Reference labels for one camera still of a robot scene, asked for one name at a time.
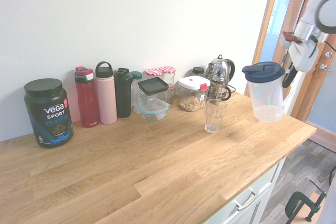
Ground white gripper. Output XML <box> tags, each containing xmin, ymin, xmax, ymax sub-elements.
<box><xmin>282</xmin><ymin>40</ymin><xmax>320</xmax><ymax>89</ymax></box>

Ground clear pitcher blue lid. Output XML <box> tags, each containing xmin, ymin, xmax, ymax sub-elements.
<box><xmin>241</xmin><ymin>61</ymin><xmax>300</xmax><ymax>123</ymax></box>

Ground red water bottle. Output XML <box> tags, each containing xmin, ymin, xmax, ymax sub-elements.
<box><xmin>74</xmin><ymin>66</ymin><xmax>101</xmax><ymax>129</ymax></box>

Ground wooden door glass panel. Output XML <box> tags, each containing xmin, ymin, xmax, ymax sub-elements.
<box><xmin>271</xmin><ymin>0</ymin><xmax>336</xmax><ymax>154</ymax></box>

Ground stainless steel kettle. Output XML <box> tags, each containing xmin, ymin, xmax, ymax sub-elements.
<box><xmin>208</xmin><ymin>54</ymin><xmax>236</xmax><ymax>88</ymax></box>

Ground glass French press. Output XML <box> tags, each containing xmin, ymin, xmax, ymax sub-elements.
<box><xmin>208</xmin><ymin>62</ymin><xmax>232</xmax><ymax>102</ymax></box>

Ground clear ribbed drinking glass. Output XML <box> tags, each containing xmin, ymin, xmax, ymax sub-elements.
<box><xmin>204</xmin><ymin>99</ymin><xmax>227</xmax><ymax>134</ymax></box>

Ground clear canister white lid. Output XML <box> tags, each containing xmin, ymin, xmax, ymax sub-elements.
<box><xmin>177</xmin><ymin>76</ymin><xmax>212</xmax><ymax>112</ymax></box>

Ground grey kitchen cabinet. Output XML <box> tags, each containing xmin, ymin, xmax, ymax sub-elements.
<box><xmin>204</xmin><ymin>155</ymin><xmax>288</xmax><ymax>224</ymax></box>

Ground green screw clamp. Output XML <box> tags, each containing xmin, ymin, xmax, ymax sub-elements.
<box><xmin>284</xmin><ymin>179</ymin><xmax>328</xmax><ymax>223</ymax></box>

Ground square canister black lid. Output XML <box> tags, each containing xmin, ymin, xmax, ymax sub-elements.
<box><xmin>138</xmin><ymin>77</ymin><xmax>170</xmax><ymax>104</ymax></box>

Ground glass container teal clip lid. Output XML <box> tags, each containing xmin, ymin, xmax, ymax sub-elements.
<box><xmin>133</xmin><ymin>98</ymin><xmax>170</xmax><ymax>123</ymax></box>

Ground clear bottle green lid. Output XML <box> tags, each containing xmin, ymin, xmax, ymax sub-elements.
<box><xmin>130</xmin><ymin>71</ymin><xmax>143</xmax><ymax>108</ymax></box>

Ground black shaker bottle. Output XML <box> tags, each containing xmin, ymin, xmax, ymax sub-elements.
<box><xmin>113</xmin><ymin>67</ymin><xmax>134</xmax><ymax>119</ymax></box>

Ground pink bottle black lid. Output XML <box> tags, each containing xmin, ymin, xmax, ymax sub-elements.
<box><xmin>94</xmin><ymin>61</ymin><xmax>118</xmax><ymax>125</ymax></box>

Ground black Vega protein tub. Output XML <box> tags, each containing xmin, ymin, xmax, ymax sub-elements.
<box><xmin>24</xmin><ymin>78</ymin><xmax>75</xmax><ymax>149</ymax></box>

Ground red wrist camera mount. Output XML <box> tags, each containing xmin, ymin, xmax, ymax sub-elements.
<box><xmin>281</xmin><ymin>31</ymin><xmax>303</xmax><ymax>45</ymax></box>

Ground silver door handle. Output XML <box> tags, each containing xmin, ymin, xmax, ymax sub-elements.
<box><xmin>319</xmin><ymin>51</ymin><xmax>333</xmax><ymax>73</ymax></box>

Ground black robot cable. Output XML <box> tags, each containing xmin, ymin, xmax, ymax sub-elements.
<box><xmin>307</xmin><ymin>34</ymin><xmax>336</xmax><ymax>58</ymax></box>

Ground wooden door frame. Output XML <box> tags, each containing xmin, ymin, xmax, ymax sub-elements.
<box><xmin>251</xmin><ymin>0</ymin><xmax>284</xmax><ymax>63</ymax></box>

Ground silver drawer handle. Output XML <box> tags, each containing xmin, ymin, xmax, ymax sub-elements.
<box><xmin>233</xmin><ymin>189</ymin><xmax>257</xmax><ymax>211</ymax></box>

